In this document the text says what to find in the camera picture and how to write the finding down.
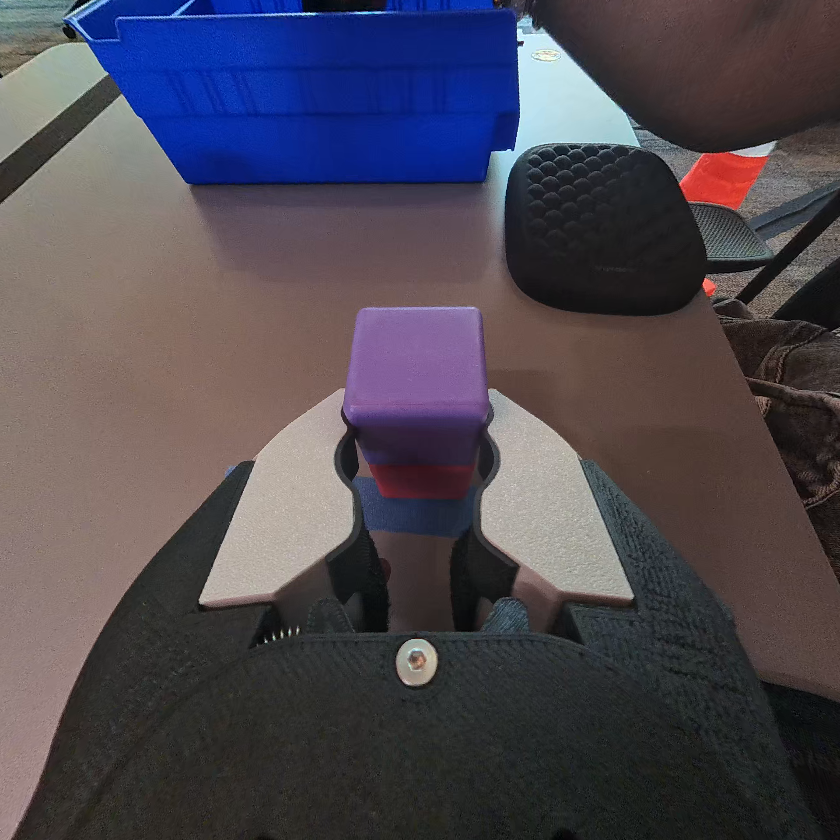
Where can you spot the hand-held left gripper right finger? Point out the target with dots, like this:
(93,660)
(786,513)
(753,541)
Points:
(558,519)

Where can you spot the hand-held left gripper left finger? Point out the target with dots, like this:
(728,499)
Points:
(276,519)

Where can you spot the red foam cube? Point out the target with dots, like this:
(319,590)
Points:
(420,481)

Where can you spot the purple foam cube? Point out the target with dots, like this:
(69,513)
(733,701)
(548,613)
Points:
(418,374)

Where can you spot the blue plastic bin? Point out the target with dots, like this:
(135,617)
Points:
(315,105)

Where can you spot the person's right forearm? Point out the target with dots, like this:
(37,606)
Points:
(709,66)

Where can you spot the blue tape strip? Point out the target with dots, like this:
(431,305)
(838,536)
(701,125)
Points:
(414,515)

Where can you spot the person's pants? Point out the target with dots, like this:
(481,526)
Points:
(794,407)

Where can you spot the black textured armrest pad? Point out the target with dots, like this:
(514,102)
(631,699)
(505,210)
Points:
(597,230)

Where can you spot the orange traffic cone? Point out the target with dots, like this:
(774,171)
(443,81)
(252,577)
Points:
(729,177)

